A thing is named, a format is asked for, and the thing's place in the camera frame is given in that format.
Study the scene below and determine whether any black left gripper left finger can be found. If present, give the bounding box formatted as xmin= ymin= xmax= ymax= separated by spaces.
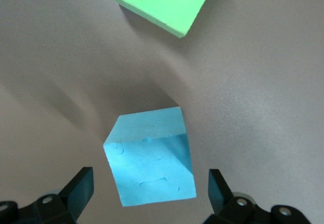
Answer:
xmin=0 ymin=167 xmax=95 ymax=224

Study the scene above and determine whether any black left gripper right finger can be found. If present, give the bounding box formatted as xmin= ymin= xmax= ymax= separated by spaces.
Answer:
xmin=202 ymin=169 xmax=312 ymax=224

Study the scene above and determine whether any blue foam cube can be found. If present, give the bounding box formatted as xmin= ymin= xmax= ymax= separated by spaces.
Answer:
xmin=103 ymin=106 xmax=197 ymax=207

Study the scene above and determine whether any green foam cube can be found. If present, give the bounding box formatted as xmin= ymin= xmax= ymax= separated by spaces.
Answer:
xmin=92 ymin=0 xmax=218 ymax=39

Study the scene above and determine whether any brown paper table cover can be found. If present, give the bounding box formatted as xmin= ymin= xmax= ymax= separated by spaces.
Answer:
xmin=0 ymin=0 xmax=324 ymax=224

